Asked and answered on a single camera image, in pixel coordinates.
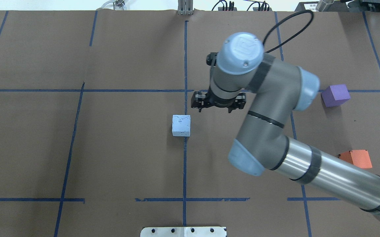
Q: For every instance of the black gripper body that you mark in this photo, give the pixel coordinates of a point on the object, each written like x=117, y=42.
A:
x=200, y=100

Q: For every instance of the light blue foam block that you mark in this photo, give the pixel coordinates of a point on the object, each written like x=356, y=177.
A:
x=181, y=125

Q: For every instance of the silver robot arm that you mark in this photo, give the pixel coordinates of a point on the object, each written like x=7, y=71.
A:
x=280, y=88

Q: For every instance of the purple foam block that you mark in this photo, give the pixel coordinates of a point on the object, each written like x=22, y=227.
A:
x=335, y=95

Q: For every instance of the orange foam block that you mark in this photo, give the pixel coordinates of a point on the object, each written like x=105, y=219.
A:
x=359, y=158

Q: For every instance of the metal cup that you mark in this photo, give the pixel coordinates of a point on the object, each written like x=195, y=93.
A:
x=324, y=5

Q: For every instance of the aluminium frame post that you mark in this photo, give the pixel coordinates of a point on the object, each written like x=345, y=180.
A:
x=185, y=7

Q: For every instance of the white pedestal column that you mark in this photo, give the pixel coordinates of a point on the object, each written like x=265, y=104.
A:
x=182, y=231

